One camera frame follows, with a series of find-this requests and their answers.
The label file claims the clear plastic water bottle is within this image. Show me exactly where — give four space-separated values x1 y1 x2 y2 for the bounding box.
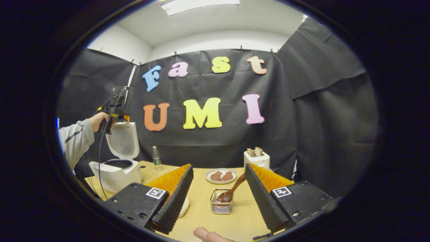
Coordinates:
152 145 162 171

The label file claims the brown wooden spoon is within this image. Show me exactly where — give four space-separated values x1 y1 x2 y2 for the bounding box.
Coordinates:
215 173 247 204

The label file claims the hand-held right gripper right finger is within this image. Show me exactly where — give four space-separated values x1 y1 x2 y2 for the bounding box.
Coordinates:
245 163 336 235

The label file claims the white toaster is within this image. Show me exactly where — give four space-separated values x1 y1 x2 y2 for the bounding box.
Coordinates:
244 150 270 170

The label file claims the black cable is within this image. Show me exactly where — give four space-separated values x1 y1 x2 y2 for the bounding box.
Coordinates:
97 87 130 200

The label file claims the ceiling light panel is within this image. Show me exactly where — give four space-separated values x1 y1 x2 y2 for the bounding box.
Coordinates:
161 0 241 16

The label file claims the white round plate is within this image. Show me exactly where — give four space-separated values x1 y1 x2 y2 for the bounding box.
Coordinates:
205 168 238 184

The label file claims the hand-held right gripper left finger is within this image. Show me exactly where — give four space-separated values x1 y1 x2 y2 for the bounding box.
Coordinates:
101 164 194 235

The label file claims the white rice cooker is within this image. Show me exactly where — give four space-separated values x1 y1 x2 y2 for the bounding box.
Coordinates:
89 122 143 194

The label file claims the wire mesh chopstick holder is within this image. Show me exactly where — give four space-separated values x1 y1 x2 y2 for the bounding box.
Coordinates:
210 189 233 215

